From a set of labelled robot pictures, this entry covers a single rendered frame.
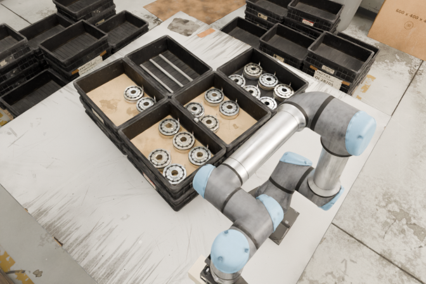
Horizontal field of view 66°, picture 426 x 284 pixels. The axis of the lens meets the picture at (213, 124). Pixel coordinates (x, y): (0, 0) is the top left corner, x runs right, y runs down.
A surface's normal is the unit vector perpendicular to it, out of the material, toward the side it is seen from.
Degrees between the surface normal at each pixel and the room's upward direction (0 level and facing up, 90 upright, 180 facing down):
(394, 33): 72
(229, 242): 1
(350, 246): 0
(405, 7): 77
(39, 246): 0
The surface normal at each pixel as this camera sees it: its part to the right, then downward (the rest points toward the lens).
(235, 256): 0.03, -0.63
